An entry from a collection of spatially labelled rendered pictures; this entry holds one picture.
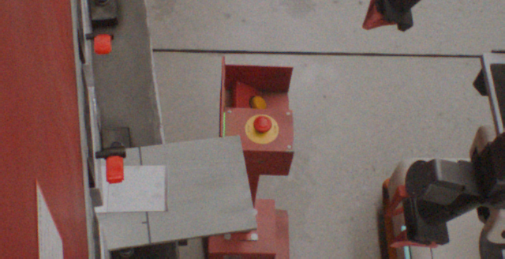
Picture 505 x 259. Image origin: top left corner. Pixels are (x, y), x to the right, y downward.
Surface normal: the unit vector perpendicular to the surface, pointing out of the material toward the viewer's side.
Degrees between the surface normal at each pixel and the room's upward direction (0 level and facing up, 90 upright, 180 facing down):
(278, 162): 90
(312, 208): 0
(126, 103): 0
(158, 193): 0
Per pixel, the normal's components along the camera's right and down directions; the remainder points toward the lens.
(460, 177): 0.44, -0.46
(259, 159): 0.00, 0.86
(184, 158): 0.07, -0.51
